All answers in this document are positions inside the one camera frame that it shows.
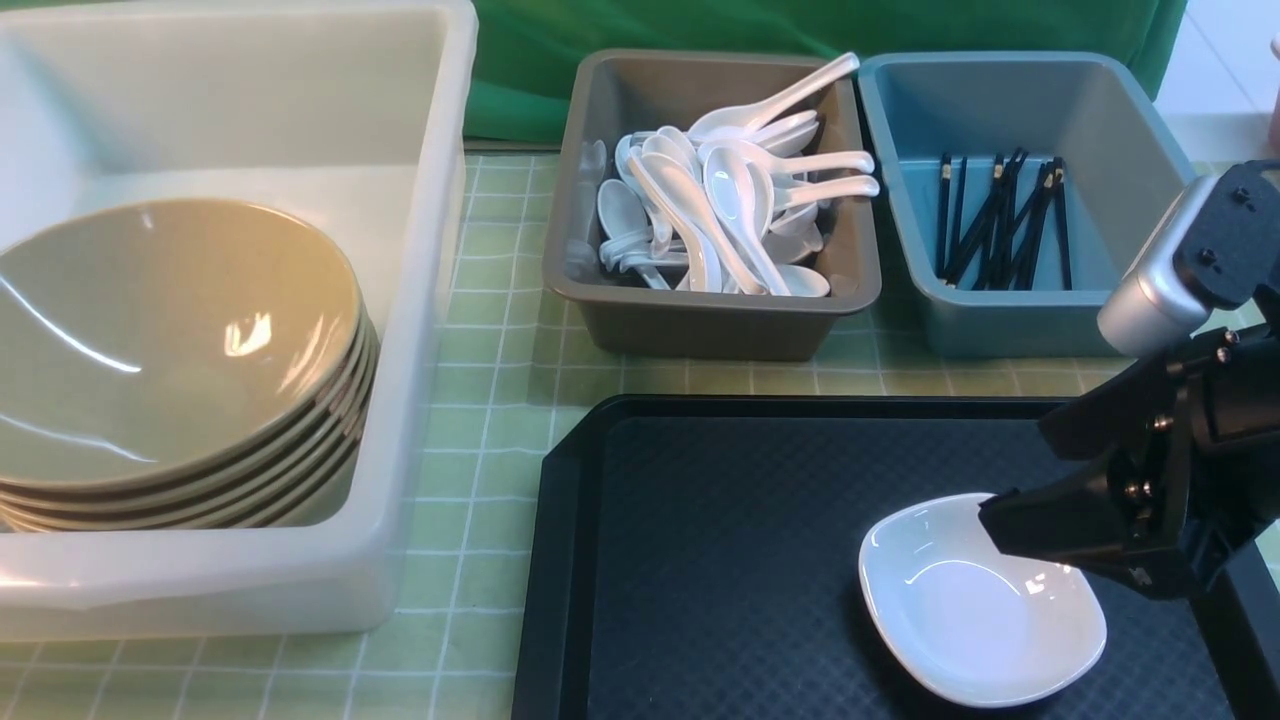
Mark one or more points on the white square dish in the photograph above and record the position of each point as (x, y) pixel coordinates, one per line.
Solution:
(972, 625)

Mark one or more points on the tan noodle bowl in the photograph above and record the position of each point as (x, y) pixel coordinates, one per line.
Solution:
(148, 339)

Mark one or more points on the green backdrop cloth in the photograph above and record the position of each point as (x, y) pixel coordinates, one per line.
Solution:
(528, 51)

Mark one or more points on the top stacked tan bowl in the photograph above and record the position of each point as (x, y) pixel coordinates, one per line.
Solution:
(244, 473)

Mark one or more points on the white spoon right upper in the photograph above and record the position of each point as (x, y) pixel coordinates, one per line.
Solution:
(860, 161)

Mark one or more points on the white soup spoon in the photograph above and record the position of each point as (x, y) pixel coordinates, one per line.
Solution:
(743, 207)

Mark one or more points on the large white plastic tub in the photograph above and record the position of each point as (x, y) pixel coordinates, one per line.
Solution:
(346, 114)

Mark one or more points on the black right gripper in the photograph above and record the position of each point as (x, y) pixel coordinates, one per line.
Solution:
(1179, 452)

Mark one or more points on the white spoon top of bin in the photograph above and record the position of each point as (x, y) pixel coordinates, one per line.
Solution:
(742, 121)

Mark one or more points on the white spoon centre long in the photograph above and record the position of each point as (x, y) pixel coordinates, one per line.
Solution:
(665, 182)

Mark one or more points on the stacked tan bowl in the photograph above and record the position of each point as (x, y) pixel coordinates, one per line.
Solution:
(244, 473)
(311, 492)

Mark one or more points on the blue chopstick bin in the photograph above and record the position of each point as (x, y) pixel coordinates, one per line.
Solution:
(1123, 168)

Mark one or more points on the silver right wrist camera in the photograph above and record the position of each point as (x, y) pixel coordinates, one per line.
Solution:
(1153, 306)

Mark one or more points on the white spoon right lower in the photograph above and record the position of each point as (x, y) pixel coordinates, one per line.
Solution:
(786, 198)

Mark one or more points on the black serving tray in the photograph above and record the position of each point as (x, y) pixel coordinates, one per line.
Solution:
(696, 557)

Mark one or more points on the green checkered table mat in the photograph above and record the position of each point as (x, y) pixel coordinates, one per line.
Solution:
(516, 370)

